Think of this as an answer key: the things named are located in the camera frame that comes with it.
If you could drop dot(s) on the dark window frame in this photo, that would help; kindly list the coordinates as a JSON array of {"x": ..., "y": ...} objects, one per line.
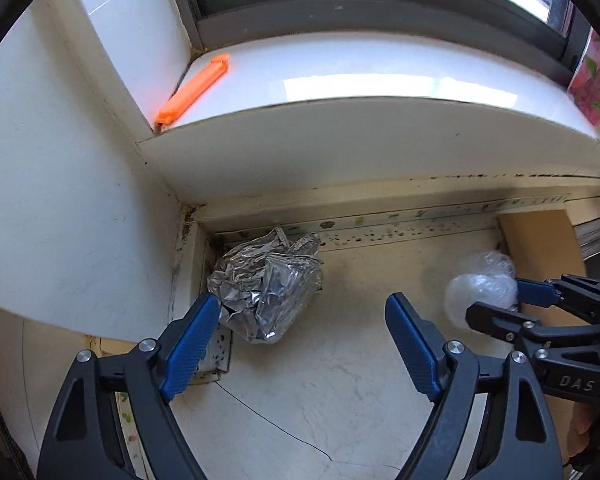
[{"x": 549, "y": 36}]

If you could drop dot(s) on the operator right hand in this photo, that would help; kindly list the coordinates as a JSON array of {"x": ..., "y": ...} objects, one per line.
[{"x": 578, "y": 436}]

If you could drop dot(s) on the orange plastic clip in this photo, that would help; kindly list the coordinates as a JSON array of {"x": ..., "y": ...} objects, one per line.
[{"x": 190, "y": 92}]

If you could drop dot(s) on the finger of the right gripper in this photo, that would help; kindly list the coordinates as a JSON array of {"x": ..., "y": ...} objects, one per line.
[
  {"x": 574, "y": 294},
  {"x": 524, "y": 332}
]

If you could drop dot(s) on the clear plastic bag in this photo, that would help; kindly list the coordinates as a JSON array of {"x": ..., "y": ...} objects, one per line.
[{"x": 488, "y": 277}]

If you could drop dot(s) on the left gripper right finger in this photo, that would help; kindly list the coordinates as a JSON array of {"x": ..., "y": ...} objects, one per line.
[{"x": 516, "y": 438}]

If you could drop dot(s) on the crumpled silver foil wrapper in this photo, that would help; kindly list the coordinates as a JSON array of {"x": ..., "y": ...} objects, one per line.
[{"x": 264, "y": 284}]

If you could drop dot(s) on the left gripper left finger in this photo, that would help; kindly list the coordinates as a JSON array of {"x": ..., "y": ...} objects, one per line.
[{"x": 84, "y": 437}]

